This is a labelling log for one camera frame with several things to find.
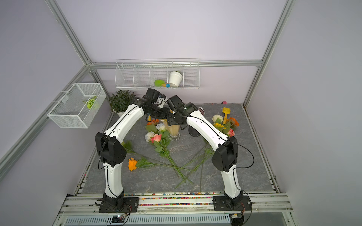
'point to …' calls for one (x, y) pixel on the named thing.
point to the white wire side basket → (79, 106)
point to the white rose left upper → (161, 126)
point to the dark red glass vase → (193, 132)
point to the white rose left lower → (148, 135)
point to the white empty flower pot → (175, 77)
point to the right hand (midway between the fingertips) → (173, 119)
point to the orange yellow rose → (144, 163)
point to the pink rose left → (156, 137)
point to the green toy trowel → (160, 83)
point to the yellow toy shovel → (226, 110)
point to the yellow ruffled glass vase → (173, 130)
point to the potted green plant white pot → (119, 101)
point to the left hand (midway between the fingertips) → (169, 116)
